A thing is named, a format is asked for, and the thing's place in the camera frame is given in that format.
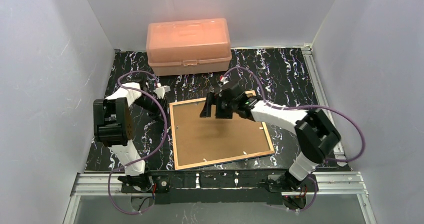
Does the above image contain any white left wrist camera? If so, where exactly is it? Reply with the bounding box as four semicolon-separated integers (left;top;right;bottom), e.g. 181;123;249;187
154;83;171;99

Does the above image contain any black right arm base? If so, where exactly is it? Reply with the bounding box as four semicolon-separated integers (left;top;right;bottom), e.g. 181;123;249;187
265;172;319;212

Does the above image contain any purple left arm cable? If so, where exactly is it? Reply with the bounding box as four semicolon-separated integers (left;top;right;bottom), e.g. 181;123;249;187
107;70;169;215

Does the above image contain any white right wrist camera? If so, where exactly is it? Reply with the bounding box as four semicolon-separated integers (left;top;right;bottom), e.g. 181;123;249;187
218;75;229;87

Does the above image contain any aluminium right side rail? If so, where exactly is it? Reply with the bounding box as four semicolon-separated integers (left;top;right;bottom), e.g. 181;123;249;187
301;44;347;167

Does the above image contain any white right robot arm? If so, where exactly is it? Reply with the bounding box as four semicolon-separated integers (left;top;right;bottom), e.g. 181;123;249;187
199;82;341;184

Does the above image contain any translucent pink plastic storage box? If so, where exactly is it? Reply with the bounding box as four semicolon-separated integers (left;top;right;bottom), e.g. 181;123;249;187
146;18;232;76

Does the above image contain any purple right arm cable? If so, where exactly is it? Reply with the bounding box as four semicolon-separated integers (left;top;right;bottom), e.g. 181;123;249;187
220;66;366;213

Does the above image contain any aluminium rail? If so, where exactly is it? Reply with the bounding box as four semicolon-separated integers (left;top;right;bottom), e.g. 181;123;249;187
301;44;347;167
63;169;377;223

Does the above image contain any aluminium front rail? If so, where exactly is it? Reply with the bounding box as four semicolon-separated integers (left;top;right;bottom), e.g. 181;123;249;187
63;169;377;223

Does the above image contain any blue wooden picture frame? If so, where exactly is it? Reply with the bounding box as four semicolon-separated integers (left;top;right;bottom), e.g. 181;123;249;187
168;90;276;171

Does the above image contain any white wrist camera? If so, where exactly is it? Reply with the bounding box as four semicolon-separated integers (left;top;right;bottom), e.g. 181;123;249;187
218;75;229;87
154;83;171;99

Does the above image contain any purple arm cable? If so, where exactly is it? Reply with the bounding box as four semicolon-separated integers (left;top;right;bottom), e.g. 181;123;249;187
107;70;169;215
220;66;366;213

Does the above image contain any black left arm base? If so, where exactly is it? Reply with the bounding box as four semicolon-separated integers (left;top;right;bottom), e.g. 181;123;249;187
117;173;171;212

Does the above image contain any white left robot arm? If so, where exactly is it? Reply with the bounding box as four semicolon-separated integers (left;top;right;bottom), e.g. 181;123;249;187
93;80;171;176

